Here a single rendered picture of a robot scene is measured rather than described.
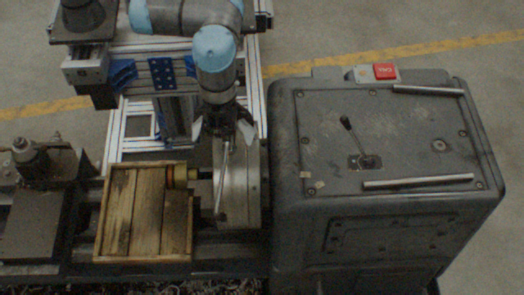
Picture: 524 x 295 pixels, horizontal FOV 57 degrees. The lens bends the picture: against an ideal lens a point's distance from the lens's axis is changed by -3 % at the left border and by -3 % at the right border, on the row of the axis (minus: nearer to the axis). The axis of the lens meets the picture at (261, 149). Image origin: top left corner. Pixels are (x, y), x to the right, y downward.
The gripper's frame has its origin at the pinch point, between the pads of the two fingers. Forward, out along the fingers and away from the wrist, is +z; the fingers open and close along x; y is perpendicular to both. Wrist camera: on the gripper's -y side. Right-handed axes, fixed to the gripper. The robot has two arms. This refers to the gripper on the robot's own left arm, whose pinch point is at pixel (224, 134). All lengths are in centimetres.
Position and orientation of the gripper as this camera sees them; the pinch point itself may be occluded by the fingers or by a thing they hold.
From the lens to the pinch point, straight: 118.0
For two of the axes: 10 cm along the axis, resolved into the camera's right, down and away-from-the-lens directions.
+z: -0.1, 5.0, 8.7
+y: -0.8, 8.6, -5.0
